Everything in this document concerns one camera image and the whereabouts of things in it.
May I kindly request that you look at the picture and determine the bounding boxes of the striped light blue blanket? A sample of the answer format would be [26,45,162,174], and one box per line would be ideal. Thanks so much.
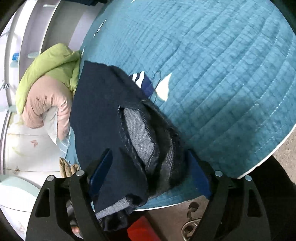
[57,129,71,158]

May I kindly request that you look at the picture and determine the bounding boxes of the pink quilt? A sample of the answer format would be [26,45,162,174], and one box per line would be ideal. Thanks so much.
[22,75,72,141]

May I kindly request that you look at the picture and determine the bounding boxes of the white pillow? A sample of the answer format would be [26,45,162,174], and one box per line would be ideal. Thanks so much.
[42,106,58,145]

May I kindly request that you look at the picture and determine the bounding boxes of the green quilt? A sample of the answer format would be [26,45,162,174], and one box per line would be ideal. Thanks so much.
[16,43,81,114]

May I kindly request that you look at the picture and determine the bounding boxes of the teal quilted bed sheet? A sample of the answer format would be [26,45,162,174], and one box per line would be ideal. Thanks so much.
[64,0,296,212]

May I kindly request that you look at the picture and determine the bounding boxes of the folded tan trousers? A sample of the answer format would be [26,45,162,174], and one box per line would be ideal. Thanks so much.
[59,157,81,178]

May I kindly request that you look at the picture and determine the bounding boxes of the blue box on shelf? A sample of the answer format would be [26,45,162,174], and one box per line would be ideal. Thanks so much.
[13,52,20,61]

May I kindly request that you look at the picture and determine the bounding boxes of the metal floor stand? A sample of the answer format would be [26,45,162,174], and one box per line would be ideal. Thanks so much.
[181,201,202,241]

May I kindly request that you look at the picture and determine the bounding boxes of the dark denim shirt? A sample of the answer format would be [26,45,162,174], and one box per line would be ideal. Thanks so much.
[69,60,188,232]

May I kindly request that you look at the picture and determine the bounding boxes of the red object under bed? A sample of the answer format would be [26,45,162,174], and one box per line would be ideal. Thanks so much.
[127,216,161,241]

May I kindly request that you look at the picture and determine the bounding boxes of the person's left hand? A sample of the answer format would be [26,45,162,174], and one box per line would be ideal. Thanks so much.
[70,220,83,238]

